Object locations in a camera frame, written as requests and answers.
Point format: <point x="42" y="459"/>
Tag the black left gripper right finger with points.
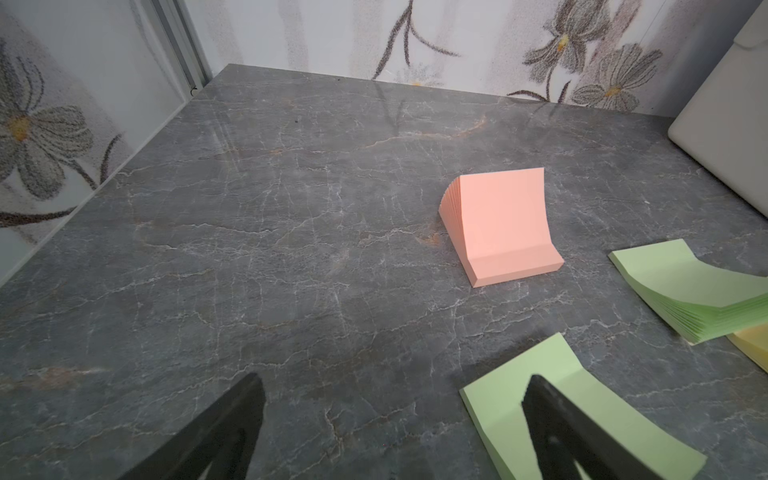
<point x="568" y="443"/>

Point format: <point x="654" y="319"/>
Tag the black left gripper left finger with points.
<point x="218" y="444"/>

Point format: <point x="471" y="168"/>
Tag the green memo pad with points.
<point x="494" y="404"/>
<point x="699" y="301"/>

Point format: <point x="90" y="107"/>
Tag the yellow memo pad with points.
<point x="753" y="342"/>

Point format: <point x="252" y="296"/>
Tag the pink memo pad far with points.
<point x="497" y="223"/>

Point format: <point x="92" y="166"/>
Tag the white storage box blue lid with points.
<point x="724" y="125"/>

